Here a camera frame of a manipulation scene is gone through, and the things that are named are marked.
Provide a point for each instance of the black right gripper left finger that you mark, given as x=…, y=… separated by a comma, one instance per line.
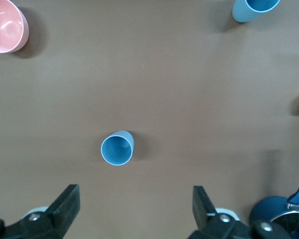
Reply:
x=54, y=219

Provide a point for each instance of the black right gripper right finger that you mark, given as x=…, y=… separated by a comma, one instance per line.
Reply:
x=214, y=226

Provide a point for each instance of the light blue plastic cup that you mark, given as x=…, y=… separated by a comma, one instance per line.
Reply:
x=241, y=12
x=117, y=152

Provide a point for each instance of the pink bowl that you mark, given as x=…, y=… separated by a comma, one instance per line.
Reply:
x=5, y=27

